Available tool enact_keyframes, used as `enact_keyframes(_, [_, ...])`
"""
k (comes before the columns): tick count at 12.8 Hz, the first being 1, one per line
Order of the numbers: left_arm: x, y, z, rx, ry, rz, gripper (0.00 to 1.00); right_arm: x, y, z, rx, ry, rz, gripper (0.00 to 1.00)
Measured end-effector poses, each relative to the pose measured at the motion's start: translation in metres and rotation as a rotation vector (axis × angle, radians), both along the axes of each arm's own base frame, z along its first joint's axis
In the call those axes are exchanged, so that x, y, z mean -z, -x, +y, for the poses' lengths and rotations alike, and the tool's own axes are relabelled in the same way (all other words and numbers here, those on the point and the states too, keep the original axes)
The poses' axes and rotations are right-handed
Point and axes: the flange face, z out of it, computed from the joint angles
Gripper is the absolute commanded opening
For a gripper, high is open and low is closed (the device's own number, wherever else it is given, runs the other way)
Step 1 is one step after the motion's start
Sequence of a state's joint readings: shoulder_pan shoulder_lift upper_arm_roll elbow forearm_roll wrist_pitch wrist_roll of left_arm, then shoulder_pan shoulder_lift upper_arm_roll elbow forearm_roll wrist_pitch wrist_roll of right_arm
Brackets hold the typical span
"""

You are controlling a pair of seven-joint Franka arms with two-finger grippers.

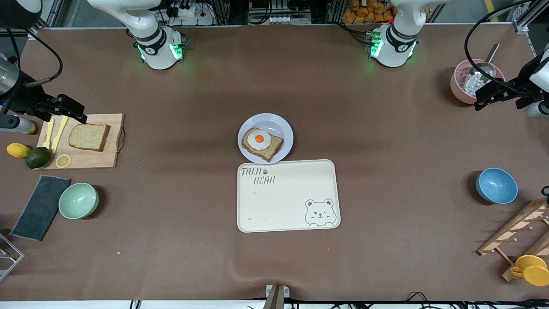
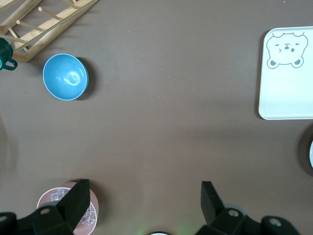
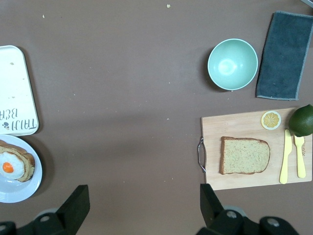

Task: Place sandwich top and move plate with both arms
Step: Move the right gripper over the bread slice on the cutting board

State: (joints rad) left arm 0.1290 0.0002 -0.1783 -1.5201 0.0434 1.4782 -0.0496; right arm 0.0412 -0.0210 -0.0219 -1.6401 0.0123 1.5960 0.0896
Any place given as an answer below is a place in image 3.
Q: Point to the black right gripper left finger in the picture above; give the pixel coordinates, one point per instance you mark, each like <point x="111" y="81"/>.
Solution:
<point x="73" y="208"/>

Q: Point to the white ribbed plate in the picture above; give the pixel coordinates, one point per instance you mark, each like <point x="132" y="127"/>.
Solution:
<point x="22" y="191"/>

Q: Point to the green avocado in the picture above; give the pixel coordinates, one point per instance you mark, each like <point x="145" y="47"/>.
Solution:
<point x="302" y="121"/>

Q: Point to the mint green bowl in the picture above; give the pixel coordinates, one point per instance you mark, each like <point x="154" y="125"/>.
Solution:
<point x="232" y="63"/>

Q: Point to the toast slice under egg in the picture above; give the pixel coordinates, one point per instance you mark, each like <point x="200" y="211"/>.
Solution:
<point x="29" y="169"/>

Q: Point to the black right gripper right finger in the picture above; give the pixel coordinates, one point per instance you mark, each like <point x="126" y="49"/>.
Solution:
<point x="210" y="208"/>

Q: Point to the yellow plastic knife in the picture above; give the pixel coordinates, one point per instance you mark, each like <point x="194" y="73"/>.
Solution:
<point x="286" y="154"/>

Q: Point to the toy fried egg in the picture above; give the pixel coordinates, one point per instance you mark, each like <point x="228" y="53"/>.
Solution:
<point x="14" y="161"/>

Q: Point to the cream bear print tray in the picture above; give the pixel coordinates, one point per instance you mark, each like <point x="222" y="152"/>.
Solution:
<point x="14" y="90"/>

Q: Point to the dark grey cloth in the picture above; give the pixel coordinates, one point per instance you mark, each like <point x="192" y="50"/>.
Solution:
<point x="283" y="56"/>

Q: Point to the lemon slice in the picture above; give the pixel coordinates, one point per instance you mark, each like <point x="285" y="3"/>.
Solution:
<point x="271" y="120"/>

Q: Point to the wooden cutting board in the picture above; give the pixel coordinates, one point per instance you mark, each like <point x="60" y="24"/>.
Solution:
<point x="234" y="124"/>

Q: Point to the plain toast bread slice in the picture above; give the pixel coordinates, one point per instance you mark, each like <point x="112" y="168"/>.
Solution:
<point x="244" y="156"/>

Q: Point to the yellow plastic fork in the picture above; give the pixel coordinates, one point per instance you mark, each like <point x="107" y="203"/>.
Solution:
<point x="300" y="159"/>

